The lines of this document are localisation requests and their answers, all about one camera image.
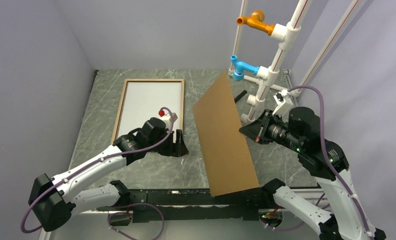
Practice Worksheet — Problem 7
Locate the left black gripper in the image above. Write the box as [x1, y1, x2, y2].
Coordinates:
[147, 128, 189, 157]

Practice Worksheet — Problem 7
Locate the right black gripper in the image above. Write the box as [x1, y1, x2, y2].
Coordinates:
[238, 107, 302, 151]

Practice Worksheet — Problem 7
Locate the brown backing board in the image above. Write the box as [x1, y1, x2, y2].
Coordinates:
[193, 72, 259, 197]

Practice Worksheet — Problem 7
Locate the printed photo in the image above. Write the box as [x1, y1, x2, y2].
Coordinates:
[117, 81, 181, 142]

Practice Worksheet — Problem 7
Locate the wooden picture frame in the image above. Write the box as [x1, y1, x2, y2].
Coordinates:
[110, 78, 185, 146]

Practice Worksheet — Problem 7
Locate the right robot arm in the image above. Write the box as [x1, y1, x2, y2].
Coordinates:
[239, 107, 386, 240]

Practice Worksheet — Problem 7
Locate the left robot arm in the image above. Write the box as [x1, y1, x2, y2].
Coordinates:
[21, 109, 188, 233]

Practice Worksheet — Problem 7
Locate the blue plastic faucet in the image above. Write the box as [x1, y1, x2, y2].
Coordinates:
[230, 55, 260, 81]

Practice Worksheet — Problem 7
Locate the white pvc pipe stand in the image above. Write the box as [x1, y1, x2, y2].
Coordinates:
[228, 0, 364, 124]

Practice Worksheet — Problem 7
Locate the orange plastic faucet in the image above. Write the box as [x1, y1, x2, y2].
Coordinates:
[236, 9, 275, 36]

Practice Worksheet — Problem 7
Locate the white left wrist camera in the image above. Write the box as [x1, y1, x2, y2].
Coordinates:
[158, 109, 178, 129]

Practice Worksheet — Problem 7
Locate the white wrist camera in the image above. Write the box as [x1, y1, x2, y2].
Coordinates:
[272, 89, 294, 117]
[158, 109, 178, 129]

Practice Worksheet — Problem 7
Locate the black handled hammer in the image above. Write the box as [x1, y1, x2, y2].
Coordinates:
[234, 90, 247, 103]

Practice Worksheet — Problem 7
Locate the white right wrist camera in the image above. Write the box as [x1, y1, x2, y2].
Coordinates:
[272, 89, 294, 117]

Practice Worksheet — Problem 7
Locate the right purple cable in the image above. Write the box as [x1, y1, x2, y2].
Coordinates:
[259, 85, 374, 240]

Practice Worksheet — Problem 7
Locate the purple cable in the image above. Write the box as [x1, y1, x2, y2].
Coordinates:
[21, 106, 175, 240]
[259, 85, 374, 240]

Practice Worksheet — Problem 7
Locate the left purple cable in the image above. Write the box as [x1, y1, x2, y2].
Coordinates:
[21, 106, 175, 240]

